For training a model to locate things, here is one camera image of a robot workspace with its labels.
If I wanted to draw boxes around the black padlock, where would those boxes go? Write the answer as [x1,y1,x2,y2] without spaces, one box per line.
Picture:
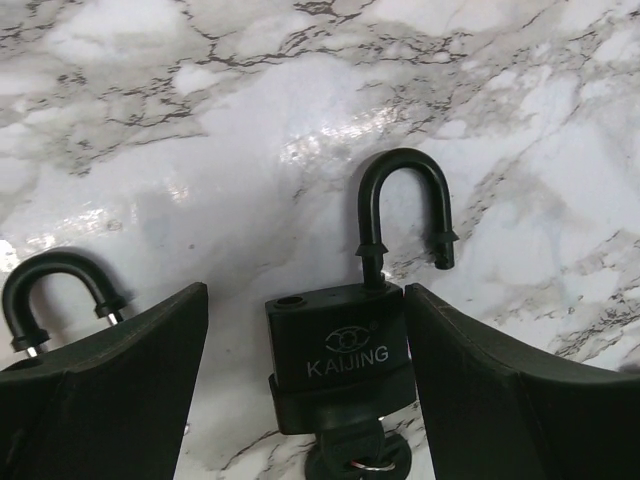
[265,148,458,435]

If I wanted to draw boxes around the black head key pair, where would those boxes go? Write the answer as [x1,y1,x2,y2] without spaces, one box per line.
[304,419,412,480]

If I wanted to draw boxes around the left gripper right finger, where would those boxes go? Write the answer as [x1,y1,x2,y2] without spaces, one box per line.
[405,284,639,479]

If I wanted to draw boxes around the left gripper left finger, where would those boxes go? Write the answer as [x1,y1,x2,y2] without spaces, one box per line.
[1,282,208,479]

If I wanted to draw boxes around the yellow padlock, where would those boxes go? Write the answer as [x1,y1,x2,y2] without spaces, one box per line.
[1,249,127,358]

